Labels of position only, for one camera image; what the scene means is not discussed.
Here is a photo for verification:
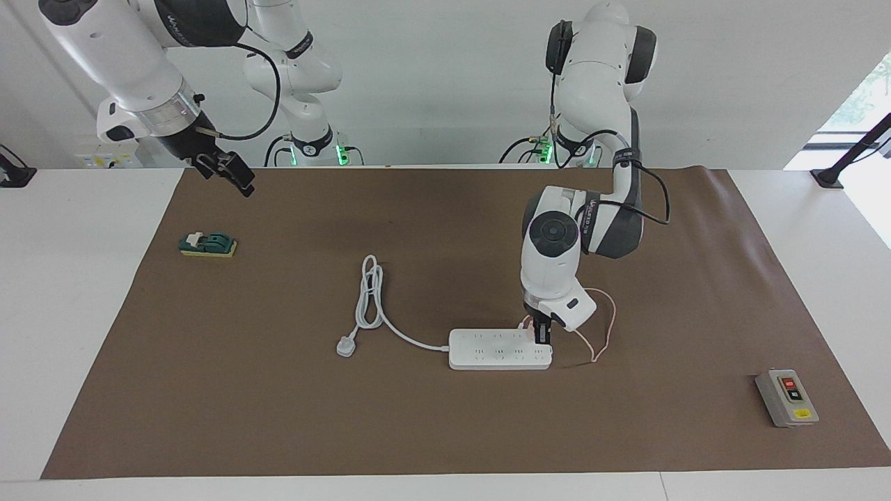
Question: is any white wall socket box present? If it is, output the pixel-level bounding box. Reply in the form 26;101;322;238
75;139;147;170

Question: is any white power cord with plug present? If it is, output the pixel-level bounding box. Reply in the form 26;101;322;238
336;255;452;358

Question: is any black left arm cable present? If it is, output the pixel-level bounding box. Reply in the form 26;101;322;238
550;21;670;227

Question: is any pink charging cable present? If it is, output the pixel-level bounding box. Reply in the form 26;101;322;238
557;289;617;365

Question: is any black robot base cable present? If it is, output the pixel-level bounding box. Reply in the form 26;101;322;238
498;104;566;166
263;134;297;168

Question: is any brown table mat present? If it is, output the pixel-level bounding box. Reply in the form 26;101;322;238
40;167;891;479

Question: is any white power strip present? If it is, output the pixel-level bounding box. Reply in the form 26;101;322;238
448;328;554;371

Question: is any grey push button switch box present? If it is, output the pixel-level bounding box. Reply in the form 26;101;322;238
755;369;820;428

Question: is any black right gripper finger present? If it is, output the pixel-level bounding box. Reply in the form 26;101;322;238
195;153;234;182
223;152;255;198

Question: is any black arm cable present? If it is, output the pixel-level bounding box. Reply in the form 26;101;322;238
550;21;670;227
198;42;281;141

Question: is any bright window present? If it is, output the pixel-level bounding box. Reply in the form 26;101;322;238
785;52;891;250

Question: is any green knife switch yellow base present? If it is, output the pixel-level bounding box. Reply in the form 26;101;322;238
179;231;238;259

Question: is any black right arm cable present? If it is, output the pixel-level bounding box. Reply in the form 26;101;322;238
198;42;281;141

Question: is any black angled stand with clamp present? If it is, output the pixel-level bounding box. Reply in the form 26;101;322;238
811;113;891;190

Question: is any black table clamp mount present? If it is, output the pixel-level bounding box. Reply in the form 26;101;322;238
0;144;37;189

